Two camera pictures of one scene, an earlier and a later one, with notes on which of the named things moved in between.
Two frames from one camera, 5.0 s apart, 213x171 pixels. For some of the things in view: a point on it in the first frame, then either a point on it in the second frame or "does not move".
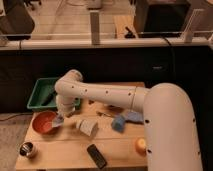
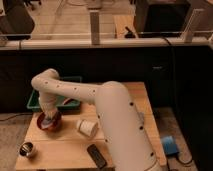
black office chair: x=17 y=24 does not move
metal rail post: x=95 y=27 does not move
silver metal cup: x=26 y=148 does not move
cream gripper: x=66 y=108 to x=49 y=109
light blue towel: x=57 y=121 to x=47 y=123
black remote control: x=97 y=156 does not move
